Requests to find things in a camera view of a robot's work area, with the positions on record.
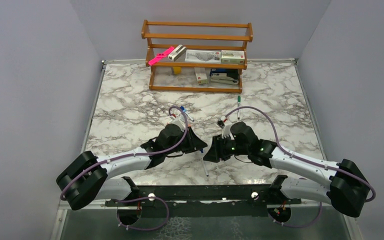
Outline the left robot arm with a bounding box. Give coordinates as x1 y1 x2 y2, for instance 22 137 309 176
56 123 208 210

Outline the yellow small object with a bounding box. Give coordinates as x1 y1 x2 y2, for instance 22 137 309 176
172 66 182 75

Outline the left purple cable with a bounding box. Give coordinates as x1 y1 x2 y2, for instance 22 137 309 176
59 105 190 232

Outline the green white staples box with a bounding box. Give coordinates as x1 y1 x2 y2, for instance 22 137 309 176
220 50 245 64

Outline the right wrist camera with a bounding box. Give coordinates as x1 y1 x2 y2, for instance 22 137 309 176
216 115 233 139

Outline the wooden three-tier shelf rack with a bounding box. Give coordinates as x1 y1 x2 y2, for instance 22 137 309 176
141 19 254 94

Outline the white patterned flat packet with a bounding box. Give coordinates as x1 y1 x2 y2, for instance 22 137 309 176
184 49 221 64

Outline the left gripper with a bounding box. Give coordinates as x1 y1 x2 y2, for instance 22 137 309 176
164 126 208 156

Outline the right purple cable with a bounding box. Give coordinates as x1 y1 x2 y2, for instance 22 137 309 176
225 105 377 229

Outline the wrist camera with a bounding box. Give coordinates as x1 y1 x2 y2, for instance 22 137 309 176
216 115 233 139
168 113 187 130

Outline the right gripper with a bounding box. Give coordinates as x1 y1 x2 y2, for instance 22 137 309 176
203 132 250 162

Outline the blue cap marker pen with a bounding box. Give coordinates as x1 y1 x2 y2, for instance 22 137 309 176
199 149 209 177

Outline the small white red box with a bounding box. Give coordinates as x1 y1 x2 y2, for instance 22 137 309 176
194 67 209 85

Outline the purple cable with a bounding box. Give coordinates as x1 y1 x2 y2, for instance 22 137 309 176
225 105 377 229
59 105 190 232

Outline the dark blue cap marker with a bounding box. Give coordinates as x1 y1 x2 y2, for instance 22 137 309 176
180 105 195 122

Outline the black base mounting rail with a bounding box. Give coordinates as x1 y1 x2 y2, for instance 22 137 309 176
104 184 302 218

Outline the white grey eraser box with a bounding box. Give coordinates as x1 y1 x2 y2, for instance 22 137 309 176
168 44 187 62

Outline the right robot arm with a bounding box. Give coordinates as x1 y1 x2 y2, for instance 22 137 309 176
203 122 370 218

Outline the blue grey stapler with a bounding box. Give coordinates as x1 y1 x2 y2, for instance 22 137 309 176
209 68 240 85

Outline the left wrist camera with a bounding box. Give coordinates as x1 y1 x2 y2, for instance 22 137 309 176
168 113 187 130

